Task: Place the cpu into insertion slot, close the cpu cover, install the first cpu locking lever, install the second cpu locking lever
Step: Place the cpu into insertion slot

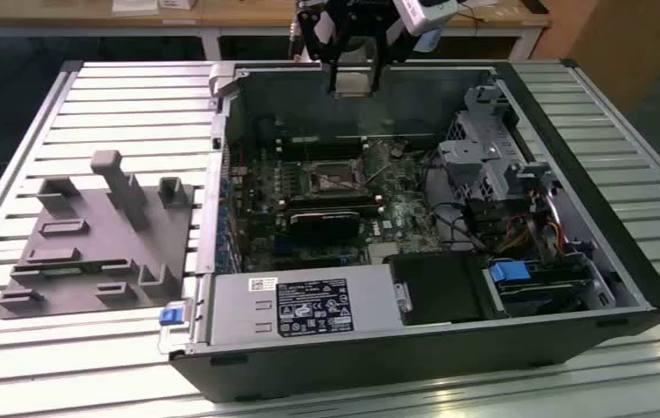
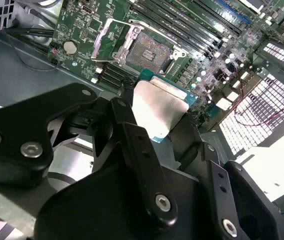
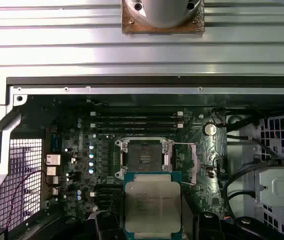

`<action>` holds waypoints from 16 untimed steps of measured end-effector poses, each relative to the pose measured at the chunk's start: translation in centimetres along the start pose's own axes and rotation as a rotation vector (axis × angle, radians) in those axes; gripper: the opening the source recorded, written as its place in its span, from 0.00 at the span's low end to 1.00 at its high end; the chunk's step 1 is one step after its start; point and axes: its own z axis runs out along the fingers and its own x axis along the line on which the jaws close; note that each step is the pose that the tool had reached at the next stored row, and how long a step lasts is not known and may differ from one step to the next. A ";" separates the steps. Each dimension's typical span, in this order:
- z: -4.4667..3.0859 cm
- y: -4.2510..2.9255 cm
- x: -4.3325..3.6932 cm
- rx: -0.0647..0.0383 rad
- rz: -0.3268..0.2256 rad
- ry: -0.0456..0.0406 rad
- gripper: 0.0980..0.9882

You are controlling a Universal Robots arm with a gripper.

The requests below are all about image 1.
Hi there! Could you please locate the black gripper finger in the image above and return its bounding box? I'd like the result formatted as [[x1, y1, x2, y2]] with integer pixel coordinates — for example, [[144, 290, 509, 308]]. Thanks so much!
[[298, 10, 344, 95], [369, 25, 413, 95]]

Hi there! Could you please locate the silver CPU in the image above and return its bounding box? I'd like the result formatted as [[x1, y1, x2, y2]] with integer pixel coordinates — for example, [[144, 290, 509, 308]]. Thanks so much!
[[333, 71, 377, 100]]

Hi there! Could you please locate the metal socket cover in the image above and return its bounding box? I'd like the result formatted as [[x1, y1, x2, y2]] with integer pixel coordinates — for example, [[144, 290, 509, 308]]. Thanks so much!
[[356, 147, 393, 192]]

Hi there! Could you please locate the CPU socket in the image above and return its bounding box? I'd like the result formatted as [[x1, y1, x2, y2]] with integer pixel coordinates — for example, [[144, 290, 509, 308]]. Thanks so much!
[[304, 159, 366, 195]]

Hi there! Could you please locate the black bay cover plate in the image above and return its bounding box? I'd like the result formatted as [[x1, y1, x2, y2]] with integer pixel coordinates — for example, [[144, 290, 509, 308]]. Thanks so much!
[[385, 252, 497, 327]]

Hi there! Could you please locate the metal drive cage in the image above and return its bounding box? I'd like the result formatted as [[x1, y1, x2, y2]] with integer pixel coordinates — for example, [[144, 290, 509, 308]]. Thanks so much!
[[438, 85, 556, 202]]

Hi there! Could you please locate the black graphics card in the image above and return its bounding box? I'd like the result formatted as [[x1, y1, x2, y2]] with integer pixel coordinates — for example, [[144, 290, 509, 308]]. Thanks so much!
[[288, 211, 361, 241]]

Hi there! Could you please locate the green motherboard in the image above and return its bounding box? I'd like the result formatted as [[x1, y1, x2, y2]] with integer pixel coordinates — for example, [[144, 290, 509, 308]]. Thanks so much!
[[228, 138, 445, 273]]

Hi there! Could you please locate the silver heat sink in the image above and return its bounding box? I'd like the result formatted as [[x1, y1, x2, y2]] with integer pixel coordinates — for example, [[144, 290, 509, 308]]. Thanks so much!
[[366, 243, 396, 265]]

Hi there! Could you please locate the wooden cabinet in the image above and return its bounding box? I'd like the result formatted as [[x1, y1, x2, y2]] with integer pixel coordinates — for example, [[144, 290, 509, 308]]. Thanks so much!
[[529, 0, 660, 112]]

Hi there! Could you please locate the wooden desk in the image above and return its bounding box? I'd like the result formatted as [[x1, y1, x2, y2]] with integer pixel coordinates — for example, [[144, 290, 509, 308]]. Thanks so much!
[[0, 0, 552, 62]]

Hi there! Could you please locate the blue disk carrier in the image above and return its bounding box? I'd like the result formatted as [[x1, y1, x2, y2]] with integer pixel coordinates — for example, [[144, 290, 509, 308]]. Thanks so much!
[[489, 260, 533, 287]]

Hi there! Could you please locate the grey power supply unit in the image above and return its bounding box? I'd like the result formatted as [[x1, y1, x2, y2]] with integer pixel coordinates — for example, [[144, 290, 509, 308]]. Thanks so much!
[[204, 265, 404, 345]]

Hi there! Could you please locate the grey parts rack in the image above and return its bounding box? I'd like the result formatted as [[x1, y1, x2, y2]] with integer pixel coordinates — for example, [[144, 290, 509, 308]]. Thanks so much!
[[0, 150, 197, 321]]

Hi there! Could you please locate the metal disk bay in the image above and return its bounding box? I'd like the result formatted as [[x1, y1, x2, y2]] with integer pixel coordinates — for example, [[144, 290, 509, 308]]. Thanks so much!
[[480, 252, 618, 319]]

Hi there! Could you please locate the black open PC case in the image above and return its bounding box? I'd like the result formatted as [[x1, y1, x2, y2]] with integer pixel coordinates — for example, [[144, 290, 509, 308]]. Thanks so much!
[[164, 58, 660, 404]]

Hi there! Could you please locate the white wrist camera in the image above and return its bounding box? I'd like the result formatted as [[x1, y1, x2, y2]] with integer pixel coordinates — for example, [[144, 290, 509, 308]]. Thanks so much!
[[393, 0, 460, 36]]

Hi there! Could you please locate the coloured wire bundle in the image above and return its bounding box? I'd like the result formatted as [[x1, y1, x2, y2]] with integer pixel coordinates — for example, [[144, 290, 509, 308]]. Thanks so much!
[[494, 208, 566, 256]]

